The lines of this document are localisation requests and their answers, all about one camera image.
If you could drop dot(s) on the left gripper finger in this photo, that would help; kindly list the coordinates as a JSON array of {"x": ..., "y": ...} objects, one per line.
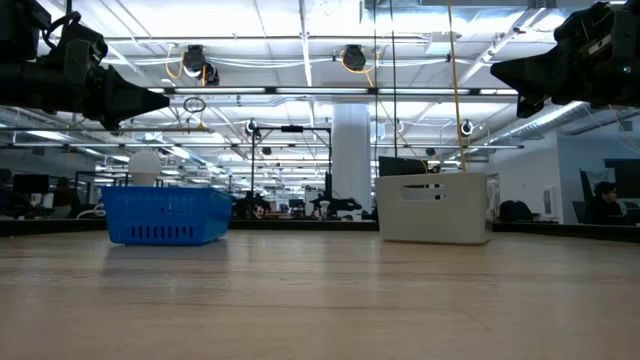
[
  {"x": 125, "y": 87},
  {"x": 125, "y": 106}
]

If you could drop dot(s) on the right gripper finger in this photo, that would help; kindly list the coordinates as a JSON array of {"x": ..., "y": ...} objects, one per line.
[
  {"x": 537, "y": 61},
  {"x": 535, "y": 84}
]

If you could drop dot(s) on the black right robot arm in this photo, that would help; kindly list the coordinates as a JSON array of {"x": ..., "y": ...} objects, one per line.
[{"x": 632, "y": 30}]

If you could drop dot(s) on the white light bulb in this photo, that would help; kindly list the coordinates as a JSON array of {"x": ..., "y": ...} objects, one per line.
[{"x": 144, "y": 165}]

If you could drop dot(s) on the blue plastic basket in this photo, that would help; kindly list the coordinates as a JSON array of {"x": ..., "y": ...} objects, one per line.
[{"x": 165, "y": 215}]

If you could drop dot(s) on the person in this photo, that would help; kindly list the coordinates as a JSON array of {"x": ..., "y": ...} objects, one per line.
[{"x": 602, "y": 205}]

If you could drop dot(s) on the black backpack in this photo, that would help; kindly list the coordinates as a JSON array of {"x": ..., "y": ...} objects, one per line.
[{"x": 515, "y": 210}]

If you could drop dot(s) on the small black ceiling reel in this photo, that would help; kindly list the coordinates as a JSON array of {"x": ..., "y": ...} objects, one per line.
[{"x": 251, "y": 127}]

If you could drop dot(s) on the black monitor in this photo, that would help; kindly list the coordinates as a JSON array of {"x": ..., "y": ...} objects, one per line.
[{"x": 400, "y": 165}]

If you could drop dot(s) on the grey plastic bin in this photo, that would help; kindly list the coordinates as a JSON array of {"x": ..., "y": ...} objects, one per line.
[{"x": 450, "y": 220}]

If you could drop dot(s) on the white building column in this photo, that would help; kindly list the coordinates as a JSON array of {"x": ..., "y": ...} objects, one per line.
[{"x": 351, "y": 150}]

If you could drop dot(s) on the black background robot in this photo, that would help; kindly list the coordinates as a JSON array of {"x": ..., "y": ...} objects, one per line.
[{"x": 340, "y": 205}]

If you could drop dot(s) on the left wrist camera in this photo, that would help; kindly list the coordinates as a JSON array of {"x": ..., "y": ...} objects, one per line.
[{"x": 98, "y": 47}]

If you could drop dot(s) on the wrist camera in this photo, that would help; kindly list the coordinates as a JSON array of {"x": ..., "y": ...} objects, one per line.
[
  {"x": 580, "y": 25},
  {"x": 98, "y": 47}
]

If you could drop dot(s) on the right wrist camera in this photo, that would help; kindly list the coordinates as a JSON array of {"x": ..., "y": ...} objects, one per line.
[{"x": 580, "y": 25}]

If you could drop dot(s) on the dark wall screen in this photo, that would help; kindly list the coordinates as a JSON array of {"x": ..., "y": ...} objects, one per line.
[{"x": 627, "y": 180}]

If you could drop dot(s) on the black metal stand frame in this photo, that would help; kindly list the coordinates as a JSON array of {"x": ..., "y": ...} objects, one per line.
[{"x": 292, "y": 128}]

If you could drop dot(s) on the long ceiling light rail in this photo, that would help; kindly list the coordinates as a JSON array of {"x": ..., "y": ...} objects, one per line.
[{"x": 320, "y": 90}]

